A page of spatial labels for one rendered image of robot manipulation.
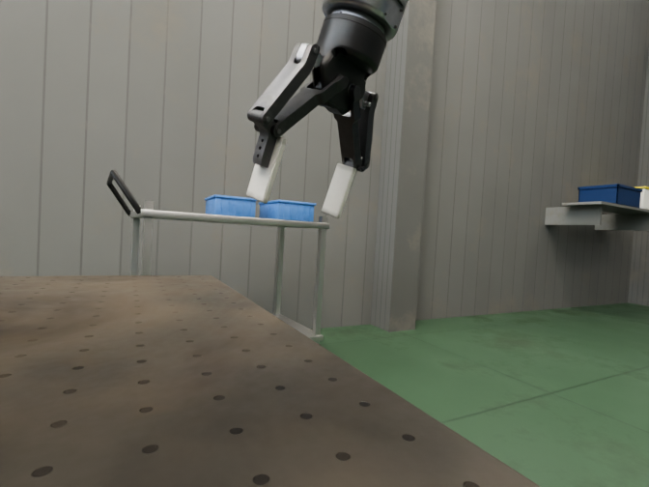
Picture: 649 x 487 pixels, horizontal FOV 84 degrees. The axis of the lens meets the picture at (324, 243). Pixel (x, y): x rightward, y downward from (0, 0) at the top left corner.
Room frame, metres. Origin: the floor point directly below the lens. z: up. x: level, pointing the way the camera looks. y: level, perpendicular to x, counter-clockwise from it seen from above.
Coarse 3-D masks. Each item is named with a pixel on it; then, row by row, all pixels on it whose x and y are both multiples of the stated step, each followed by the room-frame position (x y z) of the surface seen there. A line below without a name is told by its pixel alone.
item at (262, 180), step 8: (280, 144) 0.37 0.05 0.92; (272, 152) 0.38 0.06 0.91; (280, 152) 0.38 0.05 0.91; (272, 160) 0.38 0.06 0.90; (256, 168) 0.39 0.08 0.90; (264, 168) 0.38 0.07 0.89; (272, 168) 0.38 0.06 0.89; (256, 176) 0.39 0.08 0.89; (264, 176) 0.38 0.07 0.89; (272, 176) 0.38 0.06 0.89; (256, 184) 0.39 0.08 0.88; (264, 184) 0.38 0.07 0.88; (272, 184) 0.38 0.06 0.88; (248, 192) 0.40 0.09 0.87; (256, 192) 0.39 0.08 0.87; (264, 192) 0.38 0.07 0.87; (264, 200) 0.38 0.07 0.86
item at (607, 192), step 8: (616, 184) 4.14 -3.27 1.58; (584, 192) 4.44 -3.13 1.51; (592, 192) 4.36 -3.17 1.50; (600, 192) 4.29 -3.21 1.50; (608, 192) 4.21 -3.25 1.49; (616, 192) 4.15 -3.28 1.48; (624, 192) 4.21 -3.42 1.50; (632, 192) 4.30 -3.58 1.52; (584, 200) 4.43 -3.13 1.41; (592, 200) 4.36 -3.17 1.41; (600, 200) 4.28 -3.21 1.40; (608, 200) 4.21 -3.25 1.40; (616, 200) 4.14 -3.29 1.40; (624, 200) 4.22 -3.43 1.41; (632, 200) 4.30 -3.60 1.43
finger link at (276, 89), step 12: (312, 48) 0.36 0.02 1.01; (312, 60) 0.37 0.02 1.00; (288, 72) 0.37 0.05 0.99; (300, 72) 0.36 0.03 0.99; (276, 84) 0.36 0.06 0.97; (288, 84) 0.36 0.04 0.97; (300, 84) 0.37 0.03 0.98; (264, 96) 0.36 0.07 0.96; (276, 96) 0.35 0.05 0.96; (288, 96) 0.36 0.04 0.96; (252, 108) 0.36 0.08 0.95; (264, 108) 0.36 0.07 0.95; (276, 108) 0.36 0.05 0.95; (264, 120) 0.35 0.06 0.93
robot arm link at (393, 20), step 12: (324, 0) 0.40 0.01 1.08; (336, 0) 0.38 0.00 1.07; (348, 0) 0.37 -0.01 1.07; (360, 0) 0.37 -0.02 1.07; (372, 0) 0.37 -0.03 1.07; (384, 0) 0.37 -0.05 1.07; (396, 0) 0.39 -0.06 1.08; (408, 0) 0.41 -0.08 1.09; (324, 12) 0.41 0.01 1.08; (336, 12) 0.40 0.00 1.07; (348, 12) 0.39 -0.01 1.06; (360, 12) 0.38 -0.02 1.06; (372, 12) 0.38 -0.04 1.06; (384, 12) 0.38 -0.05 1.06; (396, 12) 0.39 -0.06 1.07; (384, 24) 0.39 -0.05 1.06; (396, 24) 0.40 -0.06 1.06
